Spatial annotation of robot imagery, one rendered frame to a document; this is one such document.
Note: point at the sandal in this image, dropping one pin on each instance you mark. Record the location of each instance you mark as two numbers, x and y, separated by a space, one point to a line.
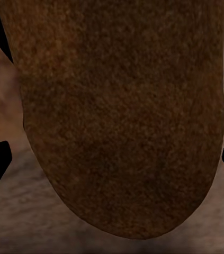
123 104

